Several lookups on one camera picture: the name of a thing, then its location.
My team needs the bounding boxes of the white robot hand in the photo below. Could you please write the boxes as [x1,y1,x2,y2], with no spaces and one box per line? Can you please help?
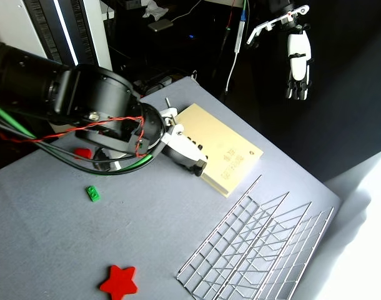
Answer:
[285,32,314,101]
[161,123,209,178]

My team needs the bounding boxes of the tan book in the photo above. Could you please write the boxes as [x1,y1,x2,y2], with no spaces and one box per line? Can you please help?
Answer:
[174,102,264,199]

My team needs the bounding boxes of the black power strip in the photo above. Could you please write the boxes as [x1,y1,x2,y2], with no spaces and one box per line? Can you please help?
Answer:
[133,74,181,97]

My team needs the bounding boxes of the green toy brick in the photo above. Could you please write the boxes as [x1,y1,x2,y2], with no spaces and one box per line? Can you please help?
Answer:
[85,184,102,203]

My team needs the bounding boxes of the small red toy block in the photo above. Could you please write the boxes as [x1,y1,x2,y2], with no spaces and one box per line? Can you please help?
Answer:
[73,147,93,161]

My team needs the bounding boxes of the flat grey device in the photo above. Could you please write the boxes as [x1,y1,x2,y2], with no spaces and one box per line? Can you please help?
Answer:
[147,18,174,33]

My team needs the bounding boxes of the crumpled white tissue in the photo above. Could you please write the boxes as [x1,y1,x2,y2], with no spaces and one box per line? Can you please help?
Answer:
[142,0,170,19]

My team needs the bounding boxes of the red star block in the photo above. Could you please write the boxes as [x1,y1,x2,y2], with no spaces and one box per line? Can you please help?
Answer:
[99,264,139,300]

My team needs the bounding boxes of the white column with black strips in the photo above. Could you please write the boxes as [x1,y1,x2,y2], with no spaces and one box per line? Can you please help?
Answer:
[0,0,114,72]

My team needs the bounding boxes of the hanging white cable with adapter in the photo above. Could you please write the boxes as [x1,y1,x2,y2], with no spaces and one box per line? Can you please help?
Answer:
[224,0,249,93]

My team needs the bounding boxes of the red twisted wire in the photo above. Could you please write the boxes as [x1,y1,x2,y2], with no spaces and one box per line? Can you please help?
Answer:
[0,115,147,158]

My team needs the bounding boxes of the metal wire rack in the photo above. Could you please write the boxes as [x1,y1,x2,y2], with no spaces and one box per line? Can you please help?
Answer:
[176,174,335,300]

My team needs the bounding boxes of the thin white cable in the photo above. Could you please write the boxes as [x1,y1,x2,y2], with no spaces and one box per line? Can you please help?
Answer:
[171,0,204,23]

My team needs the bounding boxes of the green cable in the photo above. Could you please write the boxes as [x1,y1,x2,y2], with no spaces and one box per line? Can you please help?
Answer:
[0,106,154,176]

